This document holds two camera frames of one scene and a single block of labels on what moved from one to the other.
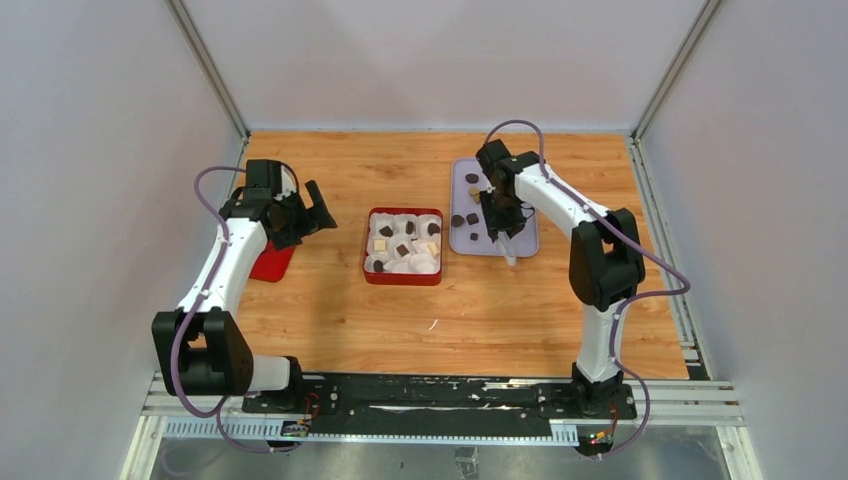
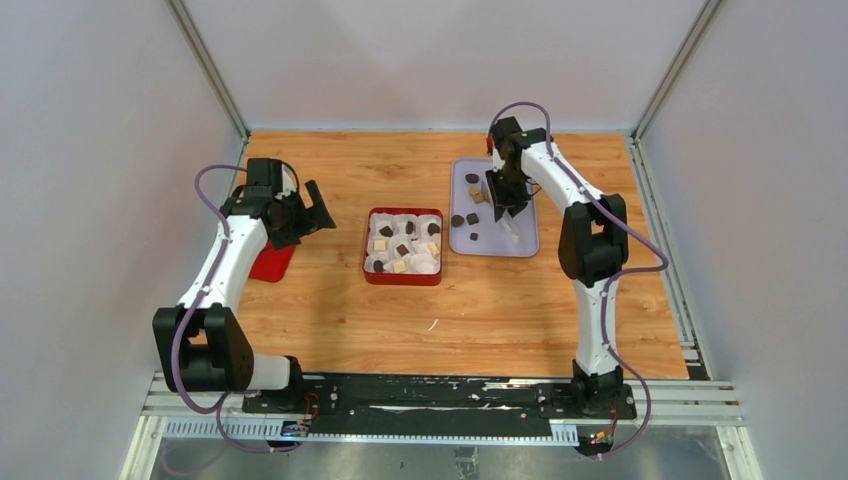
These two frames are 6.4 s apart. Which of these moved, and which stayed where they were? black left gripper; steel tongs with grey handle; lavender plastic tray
Moved: steel tongs with grey handle
Stayed: black left gripper; lavender plastic tray
